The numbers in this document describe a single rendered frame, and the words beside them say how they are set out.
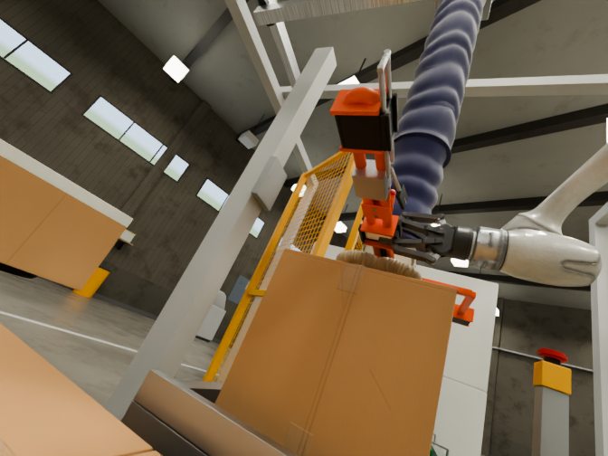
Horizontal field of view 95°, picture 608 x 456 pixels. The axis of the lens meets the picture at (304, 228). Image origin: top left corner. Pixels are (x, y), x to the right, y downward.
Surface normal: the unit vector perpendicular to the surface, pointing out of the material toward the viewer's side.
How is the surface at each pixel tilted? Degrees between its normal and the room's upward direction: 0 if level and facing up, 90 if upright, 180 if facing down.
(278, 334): 90
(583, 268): 126
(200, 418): 90
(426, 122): 100
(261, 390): 90
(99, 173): 90
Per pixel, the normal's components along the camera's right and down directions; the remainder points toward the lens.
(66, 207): 0.79, 0.07
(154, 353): -0.30, -0.50
